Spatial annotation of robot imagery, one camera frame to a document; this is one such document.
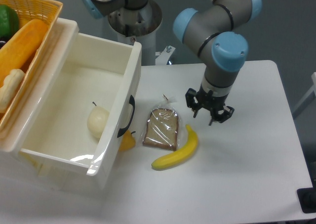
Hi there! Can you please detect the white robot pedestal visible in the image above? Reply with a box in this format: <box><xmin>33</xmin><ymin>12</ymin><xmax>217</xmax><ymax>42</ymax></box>
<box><xmin>108</xmin><ymin>0</ymin><xmax>162</xmax><ymax>66</ymax></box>

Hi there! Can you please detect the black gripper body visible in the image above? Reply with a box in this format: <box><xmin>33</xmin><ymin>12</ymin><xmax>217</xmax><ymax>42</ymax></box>
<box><xmin>196</xmin><ymin>87</ymin><xmax>226</xmax><ymax>115</ymax></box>

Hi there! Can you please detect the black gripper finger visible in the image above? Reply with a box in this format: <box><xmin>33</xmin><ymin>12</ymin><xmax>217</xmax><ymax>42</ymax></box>
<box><xmin>185</xmin><ymin>88</ymin><xmax>200</xmax><ymax>118</ymax></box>
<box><xmin>208</xmin><ymin>105</ymin><xmax>235</xmax><ymax>126</ymax></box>

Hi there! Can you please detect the bagged bread slice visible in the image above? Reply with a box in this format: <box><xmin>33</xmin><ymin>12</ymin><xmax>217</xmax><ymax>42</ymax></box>
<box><xmin>141</xmin><ymin>94</ymin><xmax>181</xmax><ymax>151</ymax></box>

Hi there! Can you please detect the yellow bell pepper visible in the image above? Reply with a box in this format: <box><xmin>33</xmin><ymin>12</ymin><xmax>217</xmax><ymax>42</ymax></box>
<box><xmin>118</xmin><ymin>130</ymin><xmax>136</xmax><ymax>152</ymax></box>

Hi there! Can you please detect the white drawer cabinet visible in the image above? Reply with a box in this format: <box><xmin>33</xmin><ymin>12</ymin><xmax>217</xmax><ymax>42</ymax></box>
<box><xmin>0</xmin><ymin>18</ymin><xmax>117</xmax><ymax>189</ymax></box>

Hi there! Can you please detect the orange baguette bread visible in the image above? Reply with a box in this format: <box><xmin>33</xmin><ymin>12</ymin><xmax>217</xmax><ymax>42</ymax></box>
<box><xmin>0</xmin><ymin>19</ymin><xmax>48</xmax><ymax>86</ymax></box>

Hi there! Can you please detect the black device at edge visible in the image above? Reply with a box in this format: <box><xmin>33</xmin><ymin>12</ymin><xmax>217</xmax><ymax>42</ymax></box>
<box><xmin>297</xmin><ymin>187</ymin><xmax>316</xmax><ymax>214</ymax></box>

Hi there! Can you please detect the yellow banana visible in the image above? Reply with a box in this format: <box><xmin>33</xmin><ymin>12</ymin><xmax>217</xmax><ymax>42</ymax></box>
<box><xmin>151</xmin><ymin>124</ymin><xmax>198</xmax><ymax>171</ymax></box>

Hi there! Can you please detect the yellow woven basket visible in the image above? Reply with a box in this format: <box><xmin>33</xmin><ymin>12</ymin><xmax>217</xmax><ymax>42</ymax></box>
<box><xmin>0</xmin><ymin>0</ymin><xmax>63</xmax><ymax>133</ymax></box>

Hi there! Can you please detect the black top drawer handle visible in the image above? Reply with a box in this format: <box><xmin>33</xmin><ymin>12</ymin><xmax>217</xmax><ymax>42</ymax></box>
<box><xmin>117</xmin><ymin>95</ymin><xmax>135</xmax><ymax>138</ymax></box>

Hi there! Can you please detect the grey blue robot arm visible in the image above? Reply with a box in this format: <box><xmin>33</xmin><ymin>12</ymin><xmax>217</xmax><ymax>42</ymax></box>
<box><xmin>82</xmin><ymin>0</ymin><xmax>262</xmax><ymax>123</ymax></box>

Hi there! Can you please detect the green bell pepper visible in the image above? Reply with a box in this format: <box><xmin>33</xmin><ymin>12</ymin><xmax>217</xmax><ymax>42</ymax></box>
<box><xmin>0</xmin><ymin>4</ymin><xmax>19</xmax><ymax>38</ymax></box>

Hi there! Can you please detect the white metal bracket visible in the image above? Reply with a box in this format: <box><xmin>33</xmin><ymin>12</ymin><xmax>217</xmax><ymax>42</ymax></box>
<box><xmin>156</xmin><ymin>45</ymin><xmax>176</xmax><ymax>65</ymax></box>

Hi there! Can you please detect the cream toy pastry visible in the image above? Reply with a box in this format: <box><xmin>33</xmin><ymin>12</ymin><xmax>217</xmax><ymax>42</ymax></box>
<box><xmin>0</xmin><ymin>69</ymin><xmax>25</xmax><ymax>113</ymax></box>

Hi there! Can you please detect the white pear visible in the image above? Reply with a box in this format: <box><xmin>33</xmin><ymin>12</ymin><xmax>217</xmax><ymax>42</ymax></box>
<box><xmin>87</xmin><ymin>101</ymin><xmax>110</xmax><ymax>139</ymax></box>

